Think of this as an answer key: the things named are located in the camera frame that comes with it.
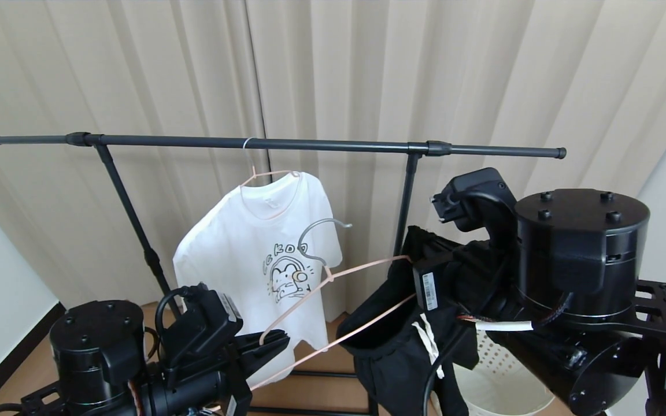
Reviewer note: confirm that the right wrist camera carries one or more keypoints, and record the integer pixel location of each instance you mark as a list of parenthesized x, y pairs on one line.
[(477, 190)]

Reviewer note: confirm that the black garment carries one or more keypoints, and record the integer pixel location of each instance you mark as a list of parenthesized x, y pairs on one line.
[(391, 346)]

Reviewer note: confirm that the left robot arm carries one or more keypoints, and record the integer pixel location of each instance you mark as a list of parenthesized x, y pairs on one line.
[(90, 346)]

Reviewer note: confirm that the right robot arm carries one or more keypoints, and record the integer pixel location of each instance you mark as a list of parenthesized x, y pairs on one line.
[(581, 260)]

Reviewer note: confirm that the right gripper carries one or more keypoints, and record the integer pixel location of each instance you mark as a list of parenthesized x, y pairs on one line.
[(472, 283)]

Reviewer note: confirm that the beige curtain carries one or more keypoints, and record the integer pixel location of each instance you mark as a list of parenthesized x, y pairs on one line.
[(425, 69)]

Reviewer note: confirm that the white garment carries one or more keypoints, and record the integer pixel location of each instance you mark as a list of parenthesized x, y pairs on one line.
[(235, 254)]

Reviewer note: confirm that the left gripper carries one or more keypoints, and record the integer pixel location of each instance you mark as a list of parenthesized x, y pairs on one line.
[(206, 393)]

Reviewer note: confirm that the black clothes rack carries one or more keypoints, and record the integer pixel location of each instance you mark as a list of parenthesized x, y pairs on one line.
[(321, 144)]

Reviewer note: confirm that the white laundry basket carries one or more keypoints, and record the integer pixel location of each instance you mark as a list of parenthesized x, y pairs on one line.
[(500, 381)]

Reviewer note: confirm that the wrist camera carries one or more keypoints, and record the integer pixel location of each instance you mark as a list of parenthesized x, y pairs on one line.
[(206, 329), (477, 190)]

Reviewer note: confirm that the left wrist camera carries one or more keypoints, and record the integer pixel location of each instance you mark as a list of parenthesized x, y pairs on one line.
[(206, 329)]

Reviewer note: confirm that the pink clothes hanger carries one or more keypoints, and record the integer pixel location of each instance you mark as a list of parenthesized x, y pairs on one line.
[(329, 275), (254, 171)]

